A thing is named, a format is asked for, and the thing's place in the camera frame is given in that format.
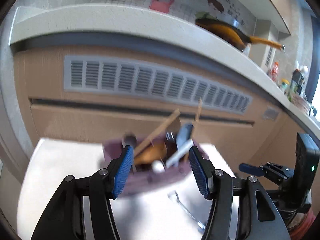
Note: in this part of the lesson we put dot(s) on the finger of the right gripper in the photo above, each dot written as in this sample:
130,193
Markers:
252,170

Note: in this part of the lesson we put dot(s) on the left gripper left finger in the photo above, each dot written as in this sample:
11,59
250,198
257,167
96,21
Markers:
63,217

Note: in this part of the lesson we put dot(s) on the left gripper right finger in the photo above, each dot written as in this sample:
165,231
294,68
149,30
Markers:
258,217

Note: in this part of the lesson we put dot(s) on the wooden chopstick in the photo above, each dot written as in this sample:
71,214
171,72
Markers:
195,123
162,127

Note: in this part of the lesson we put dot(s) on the white plastic spoon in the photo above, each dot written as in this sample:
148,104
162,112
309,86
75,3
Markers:
183,150

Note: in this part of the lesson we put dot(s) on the brown wooden spoon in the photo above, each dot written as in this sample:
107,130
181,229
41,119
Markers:
152,153

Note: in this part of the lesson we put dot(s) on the shovel handle metal spoon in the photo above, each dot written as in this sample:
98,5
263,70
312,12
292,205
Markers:
174,196

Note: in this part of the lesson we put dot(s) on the black handled metal spoon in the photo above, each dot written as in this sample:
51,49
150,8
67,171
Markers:
170,138

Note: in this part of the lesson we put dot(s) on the red sweater forearm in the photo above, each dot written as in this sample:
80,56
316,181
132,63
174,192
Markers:
301,224

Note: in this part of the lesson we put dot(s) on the kitchen countertop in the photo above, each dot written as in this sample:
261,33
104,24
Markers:
145,31

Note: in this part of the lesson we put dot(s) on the small grey vent grille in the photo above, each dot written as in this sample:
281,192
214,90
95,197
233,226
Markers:
270,114

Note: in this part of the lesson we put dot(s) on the purple plastic utensil caddy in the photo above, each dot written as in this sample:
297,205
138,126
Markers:
144,180

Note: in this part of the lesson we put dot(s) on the cream tablecloth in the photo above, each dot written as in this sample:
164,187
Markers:
172,211

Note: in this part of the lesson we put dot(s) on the orange bottle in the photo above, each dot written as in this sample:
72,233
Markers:
273,72

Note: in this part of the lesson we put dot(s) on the orange frying pan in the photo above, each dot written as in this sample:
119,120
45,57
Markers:
233,35

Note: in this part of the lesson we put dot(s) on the large grey vent grille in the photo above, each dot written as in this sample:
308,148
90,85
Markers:
119,76

